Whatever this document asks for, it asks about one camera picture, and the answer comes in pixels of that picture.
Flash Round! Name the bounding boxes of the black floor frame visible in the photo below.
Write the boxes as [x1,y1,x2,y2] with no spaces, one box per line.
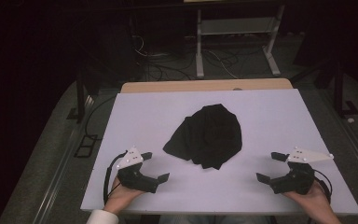
[73,133,99,159]

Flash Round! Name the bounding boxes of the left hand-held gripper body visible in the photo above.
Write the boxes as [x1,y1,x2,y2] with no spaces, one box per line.
[116,146,160,194]

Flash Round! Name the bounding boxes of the black garment with white print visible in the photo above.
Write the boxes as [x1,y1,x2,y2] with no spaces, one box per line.
[162,103,243,171]

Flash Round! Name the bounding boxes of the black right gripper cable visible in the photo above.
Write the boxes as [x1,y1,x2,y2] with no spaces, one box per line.
[310,168,334,205]

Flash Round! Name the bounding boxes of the tangle of floor cables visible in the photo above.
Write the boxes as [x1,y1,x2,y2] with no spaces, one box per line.
[132,33,241,82]

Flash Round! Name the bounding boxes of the black metal stand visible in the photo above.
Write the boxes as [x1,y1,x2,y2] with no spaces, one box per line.
[66,60,101,123]
[292,54,358,119]

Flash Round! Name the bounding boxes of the white metal stand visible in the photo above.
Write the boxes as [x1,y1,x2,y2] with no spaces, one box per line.
[195,4,286,79]

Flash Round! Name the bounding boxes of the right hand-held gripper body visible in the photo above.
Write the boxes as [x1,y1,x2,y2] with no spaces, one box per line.
[268,146,335,196]

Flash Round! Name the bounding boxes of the person's right hand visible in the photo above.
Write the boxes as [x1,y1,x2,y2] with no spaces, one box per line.
[282,180,335,218]

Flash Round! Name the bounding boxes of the person's left hand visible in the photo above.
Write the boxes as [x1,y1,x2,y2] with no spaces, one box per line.
[103,175,146,217]

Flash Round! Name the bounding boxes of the black floor cable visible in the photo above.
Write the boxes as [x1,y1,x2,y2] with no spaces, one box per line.
[84,94,117,140]

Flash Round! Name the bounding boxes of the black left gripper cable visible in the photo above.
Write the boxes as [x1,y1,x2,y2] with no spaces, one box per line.
[103,150,129,205]

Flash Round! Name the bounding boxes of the wooden table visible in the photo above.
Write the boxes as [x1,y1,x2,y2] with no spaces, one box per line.
[119,77,294,94]

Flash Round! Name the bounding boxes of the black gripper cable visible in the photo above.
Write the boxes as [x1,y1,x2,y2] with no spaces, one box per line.
[103,150,129,205]
[310,168,334,205]

